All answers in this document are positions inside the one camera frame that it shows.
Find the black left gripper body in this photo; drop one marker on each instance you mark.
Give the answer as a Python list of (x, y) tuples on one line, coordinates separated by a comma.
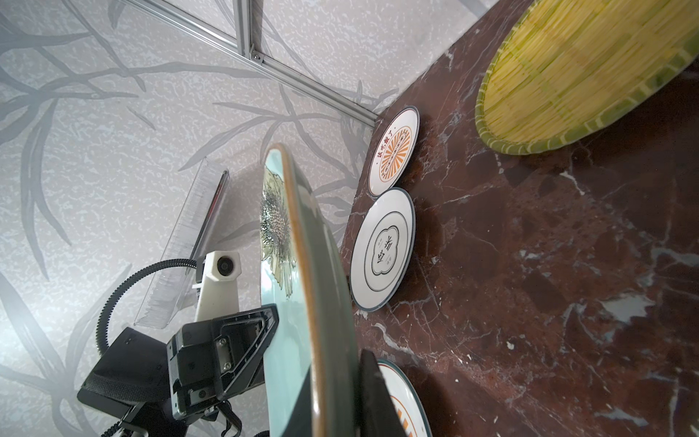
[(130, 382)]

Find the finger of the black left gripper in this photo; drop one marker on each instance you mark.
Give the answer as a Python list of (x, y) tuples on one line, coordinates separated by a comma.
[(212, 361)]

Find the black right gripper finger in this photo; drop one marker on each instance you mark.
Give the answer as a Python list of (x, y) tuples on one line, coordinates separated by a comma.
[(378, 417)]

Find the light green flower plate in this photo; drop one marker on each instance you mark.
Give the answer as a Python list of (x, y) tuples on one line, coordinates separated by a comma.
[(312, 364)]

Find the near orange sunburst plate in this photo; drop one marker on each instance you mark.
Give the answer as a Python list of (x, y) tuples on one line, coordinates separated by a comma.
[(406, 401)]

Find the orange sunburst plate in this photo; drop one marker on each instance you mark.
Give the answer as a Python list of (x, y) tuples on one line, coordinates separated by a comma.
[(394, 151), (406, 401)]

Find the white plate with green rim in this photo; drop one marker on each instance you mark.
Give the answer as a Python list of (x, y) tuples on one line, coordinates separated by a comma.
[(382, 250)]

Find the far orange sunburst plate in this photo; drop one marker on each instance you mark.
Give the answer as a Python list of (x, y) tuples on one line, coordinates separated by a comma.
[(394, 151)]

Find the yellow green woven plate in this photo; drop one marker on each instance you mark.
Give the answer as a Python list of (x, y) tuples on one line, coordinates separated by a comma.
[(570, 68)]

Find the clear plastic wall shelf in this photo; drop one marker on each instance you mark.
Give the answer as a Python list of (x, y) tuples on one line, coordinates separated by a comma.
[(171, 290)]

